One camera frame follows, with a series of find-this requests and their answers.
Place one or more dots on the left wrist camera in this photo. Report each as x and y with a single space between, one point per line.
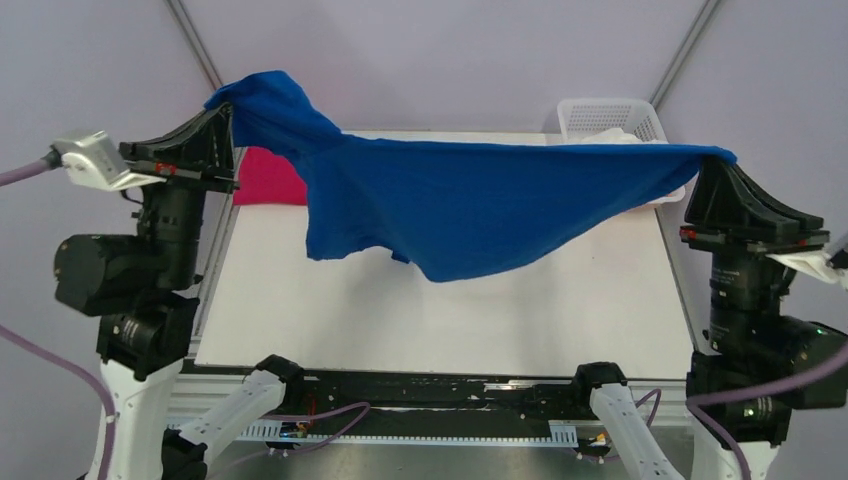
92 160

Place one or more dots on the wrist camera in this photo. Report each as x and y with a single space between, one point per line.
828 265
92 160

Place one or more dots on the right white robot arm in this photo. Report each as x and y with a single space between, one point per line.
762 365

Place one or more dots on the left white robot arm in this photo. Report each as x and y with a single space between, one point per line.
134 285

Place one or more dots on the left aluminium frame post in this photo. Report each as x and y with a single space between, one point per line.
194 41

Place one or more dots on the folded pink t shirt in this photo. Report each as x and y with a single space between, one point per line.
268 179

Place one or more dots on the blue t shirt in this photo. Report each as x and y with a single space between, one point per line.
456 210

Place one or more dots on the white crumpled t shirt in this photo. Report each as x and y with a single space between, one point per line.
612 136

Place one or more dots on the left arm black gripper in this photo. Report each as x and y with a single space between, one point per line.
207 139

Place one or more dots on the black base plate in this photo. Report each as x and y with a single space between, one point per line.
415 422

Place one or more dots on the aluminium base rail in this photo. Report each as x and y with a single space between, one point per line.
534 398

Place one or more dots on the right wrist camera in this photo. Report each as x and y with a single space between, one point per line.
828 265

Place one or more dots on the right aluminium frame post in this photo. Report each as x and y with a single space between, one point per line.
686 48

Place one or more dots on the white plastic basket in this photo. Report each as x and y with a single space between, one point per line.
581 117

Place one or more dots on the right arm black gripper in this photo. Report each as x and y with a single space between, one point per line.
727 206

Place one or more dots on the white slotted cable duct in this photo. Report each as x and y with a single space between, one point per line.
555 435

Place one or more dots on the aluminium frame post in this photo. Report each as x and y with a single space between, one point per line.
194 41
686 48

